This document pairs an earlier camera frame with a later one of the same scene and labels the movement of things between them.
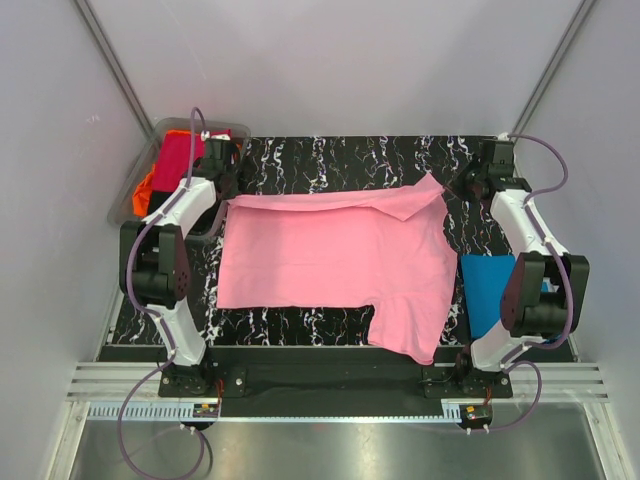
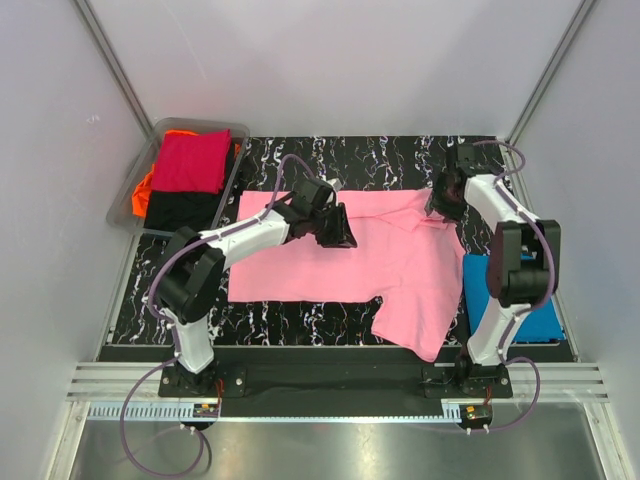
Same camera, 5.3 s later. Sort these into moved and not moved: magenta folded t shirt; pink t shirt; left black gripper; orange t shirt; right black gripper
Moved: right black gripper; left black gripper
Not moved: magenta folded t shirt; orange t shirt; pink t shirt
